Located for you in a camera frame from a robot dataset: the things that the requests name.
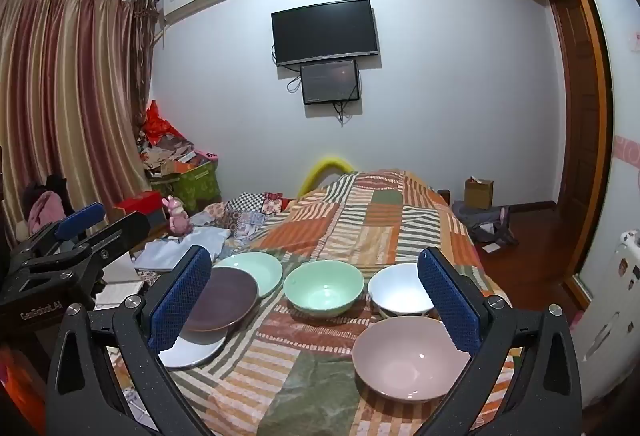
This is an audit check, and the green plate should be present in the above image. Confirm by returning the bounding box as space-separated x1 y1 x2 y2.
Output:
216 252 285 299

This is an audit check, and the grey backpack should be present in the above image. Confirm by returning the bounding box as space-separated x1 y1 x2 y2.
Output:
452 200 518 247

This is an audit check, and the red plastic bag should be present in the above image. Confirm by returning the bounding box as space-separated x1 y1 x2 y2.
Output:
140 100 183 141

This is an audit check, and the red box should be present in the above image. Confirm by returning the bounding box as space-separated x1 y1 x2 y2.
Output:
112 191 168 229

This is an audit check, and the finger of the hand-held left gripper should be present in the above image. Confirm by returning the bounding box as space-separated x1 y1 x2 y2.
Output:
74 211 152 267
10 202 107 263

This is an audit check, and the pink garment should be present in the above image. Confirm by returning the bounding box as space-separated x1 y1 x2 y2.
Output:
27 190 68 234

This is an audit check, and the white bowl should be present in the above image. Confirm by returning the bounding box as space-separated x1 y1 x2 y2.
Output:
367 263 436 319

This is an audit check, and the green storage box with clutter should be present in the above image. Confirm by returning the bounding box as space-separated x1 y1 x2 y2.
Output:
137 131 218 177

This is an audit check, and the pale blue cloth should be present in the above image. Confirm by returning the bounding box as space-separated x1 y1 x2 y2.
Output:
135 226 231 271

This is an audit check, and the purple plate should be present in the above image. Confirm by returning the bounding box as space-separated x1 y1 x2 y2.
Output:
182 267 260 333

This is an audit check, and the green bowl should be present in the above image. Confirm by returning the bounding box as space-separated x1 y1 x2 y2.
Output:
283 260 365 317

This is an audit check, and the brown cardboard box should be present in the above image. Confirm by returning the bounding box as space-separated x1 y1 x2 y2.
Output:
464 177 495 211

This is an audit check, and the checkered patchwork quilt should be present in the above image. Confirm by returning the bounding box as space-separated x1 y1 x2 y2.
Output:
190 191 291 247

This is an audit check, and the pink plush toy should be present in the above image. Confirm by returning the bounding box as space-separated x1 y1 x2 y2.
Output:
161 196 193 235

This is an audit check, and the white plate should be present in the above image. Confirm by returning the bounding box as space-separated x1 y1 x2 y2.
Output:
160 331 228 369

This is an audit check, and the white appliance with stickers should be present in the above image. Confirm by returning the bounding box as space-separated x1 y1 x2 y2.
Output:
570 230 640 409

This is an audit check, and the striped brown curtain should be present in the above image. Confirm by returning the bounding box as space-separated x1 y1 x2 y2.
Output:
0 0 156 237

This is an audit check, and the pink bowl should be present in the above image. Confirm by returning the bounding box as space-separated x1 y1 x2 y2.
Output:
351 316 473 404

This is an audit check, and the patchwork striped blanket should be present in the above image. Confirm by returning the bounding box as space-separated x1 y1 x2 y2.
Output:
107 170 516 436

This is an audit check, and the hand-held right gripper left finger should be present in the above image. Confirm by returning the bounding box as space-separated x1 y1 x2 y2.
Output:
46 246 221 436

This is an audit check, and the wooden door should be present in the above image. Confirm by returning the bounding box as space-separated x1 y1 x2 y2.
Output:
542 0 615 311

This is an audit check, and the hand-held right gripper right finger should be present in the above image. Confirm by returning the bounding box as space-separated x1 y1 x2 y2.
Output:
415 247 583 436

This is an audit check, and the black wall television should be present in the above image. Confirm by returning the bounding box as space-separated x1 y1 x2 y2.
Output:
271 0 380 67

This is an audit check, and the white paper stack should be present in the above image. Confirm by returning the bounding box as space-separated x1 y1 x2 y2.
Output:
92 256 146 309

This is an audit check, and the small black monitor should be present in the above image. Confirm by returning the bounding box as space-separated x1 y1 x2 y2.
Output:
300 59 361 105

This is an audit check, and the yellow foam tube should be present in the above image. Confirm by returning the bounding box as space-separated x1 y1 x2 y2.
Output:
299 156 357 199

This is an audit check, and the black garment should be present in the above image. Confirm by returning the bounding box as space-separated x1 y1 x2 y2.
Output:
22 173 68 201

